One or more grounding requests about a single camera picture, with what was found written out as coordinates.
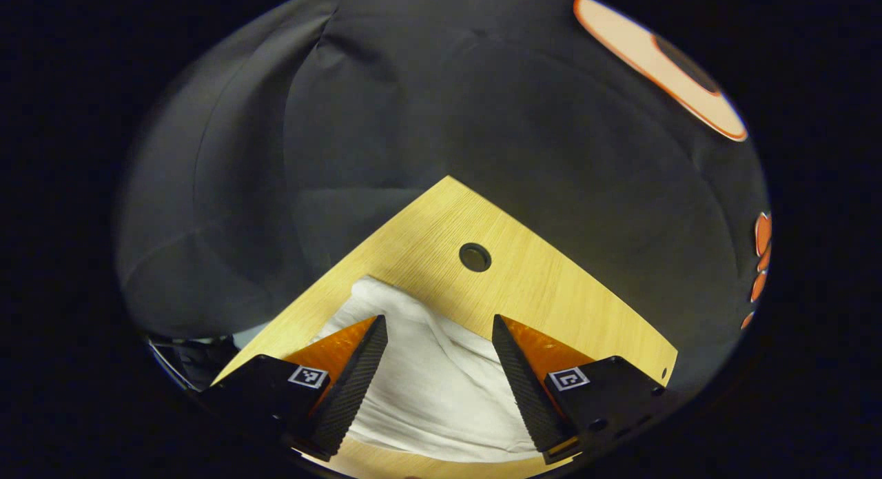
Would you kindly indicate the white jeans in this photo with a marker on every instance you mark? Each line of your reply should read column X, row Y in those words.
column 434, row 389

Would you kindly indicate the black backdrop cloth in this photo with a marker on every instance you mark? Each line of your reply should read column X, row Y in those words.
column 413, row 107

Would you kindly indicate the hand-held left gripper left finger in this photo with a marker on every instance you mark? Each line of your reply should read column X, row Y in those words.
column 351, row 386

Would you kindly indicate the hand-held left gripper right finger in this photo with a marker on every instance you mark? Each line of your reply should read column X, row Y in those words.
column 527, row 389

